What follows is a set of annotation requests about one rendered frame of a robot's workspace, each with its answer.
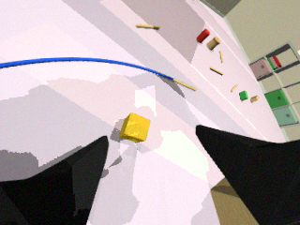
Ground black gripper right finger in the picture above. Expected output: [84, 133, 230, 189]
[196, 125, 300, 225]

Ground blue string with wooden stick end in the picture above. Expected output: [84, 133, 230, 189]
[0, 57, 197, 91]

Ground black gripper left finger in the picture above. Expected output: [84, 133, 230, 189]
[0, 136, 109, 225]

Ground red cylinder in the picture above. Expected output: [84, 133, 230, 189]
[197, 28, 210, 43]

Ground small green block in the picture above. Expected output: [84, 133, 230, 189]
[239, 91, 248, 100]

